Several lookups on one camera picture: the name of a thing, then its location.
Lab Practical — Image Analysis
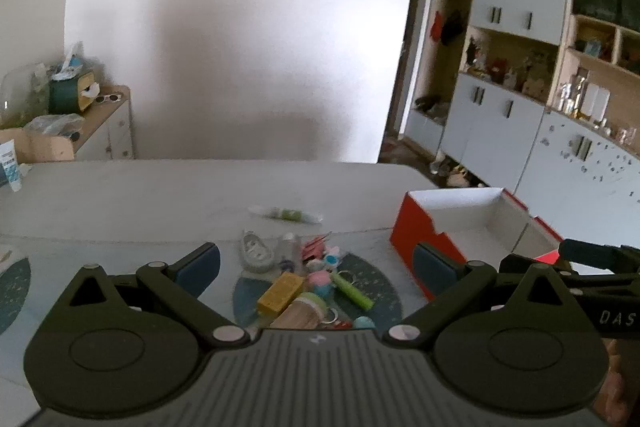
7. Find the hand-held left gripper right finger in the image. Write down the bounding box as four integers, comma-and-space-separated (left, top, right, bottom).
385, 242, 583, 350

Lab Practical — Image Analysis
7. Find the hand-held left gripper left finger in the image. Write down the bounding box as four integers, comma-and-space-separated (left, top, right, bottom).
50, 242, 251, 350

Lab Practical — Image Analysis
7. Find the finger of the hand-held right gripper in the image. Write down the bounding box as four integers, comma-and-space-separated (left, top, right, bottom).
498, 253, 573, 278
559, 239, 640, 270

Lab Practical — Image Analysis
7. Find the red cardboard box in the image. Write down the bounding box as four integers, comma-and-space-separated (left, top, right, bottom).
390, 187, 568, 303

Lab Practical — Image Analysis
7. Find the small white toy shoe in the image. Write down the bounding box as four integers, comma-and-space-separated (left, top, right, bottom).
239, 229, 277, 273

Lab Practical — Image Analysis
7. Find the yellow block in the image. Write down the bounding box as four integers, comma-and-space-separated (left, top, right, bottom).
257, 272, 306, 312

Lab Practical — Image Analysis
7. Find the person's right hand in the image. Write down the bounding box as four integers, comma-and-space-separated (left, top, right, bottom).
597, 338, 640, 425

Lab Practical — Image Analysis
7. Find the dark teal speckled placemat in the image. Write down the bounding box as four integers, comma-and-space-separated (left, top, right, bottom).
0, 257, 32, 335
232, 252, 403, 330

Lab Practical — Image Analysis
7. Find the green tube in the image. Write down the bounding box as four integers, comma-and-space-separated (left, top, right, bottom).
330, 271, 375, 309

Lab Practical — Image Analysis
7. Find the small clear bottle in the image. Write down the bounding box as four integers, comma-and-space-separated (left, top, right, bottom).
276, 232, 301, 275

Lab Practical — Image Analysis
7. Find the clear packet with green tube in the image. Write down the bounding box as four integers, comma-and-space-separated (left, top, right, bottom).
248, 205, 323, 225

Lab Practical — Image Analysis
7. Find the pink and blue ball toy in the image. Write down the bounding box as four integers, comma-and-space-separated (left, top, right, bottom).
306, 269, 333, 295

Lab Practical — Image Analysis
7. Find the row of glass bottles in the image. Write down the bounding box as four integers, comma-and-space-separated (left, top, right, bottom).
552, 67, 638, 142

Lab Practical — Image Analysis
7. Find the dark shoes pile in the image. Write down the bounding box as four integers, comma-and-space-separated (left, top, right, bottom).
415, 94, 451, 124

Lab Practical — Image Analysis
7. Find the white wooden-top sideboard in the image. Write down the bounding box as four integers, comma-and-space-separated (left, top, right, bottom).
30, 85, 135, 160

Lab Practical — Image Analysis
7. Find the brown cardboard box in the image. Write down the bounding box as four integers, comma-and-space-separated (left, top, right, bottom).
0, 127, 76, 162

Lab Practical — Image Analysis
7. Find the row of shelf ornaments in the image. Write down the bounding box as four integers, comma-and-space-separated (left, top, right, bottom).
465, 32, 557, 100

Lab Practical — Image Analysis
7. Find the crumpled clear plastic bag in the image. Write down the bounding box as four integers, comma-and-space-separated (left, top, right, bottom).
24, 113, 86, 135

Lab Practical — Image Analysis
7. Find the teal tissue box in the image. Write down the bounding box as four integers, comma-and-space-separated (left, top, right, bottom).
48, 69, 98, 115

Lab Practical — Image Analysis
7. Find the white and blue tube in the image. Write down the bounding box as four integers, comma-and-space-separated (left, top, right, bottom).
0, 142, 23, 192

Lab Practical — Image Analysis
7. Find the white plastic bag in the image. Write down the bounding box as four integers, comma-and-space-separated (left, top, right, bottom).
57, 41, 86, 80

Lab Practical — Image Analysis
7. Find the black hat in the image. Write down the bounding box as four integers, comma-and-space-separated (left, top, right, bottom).
442, 9, 467, 45

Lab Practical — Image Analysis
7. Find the large clear plastic bag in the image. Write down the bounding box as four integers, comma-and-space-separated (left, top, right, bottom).
0, 63, 51, 128

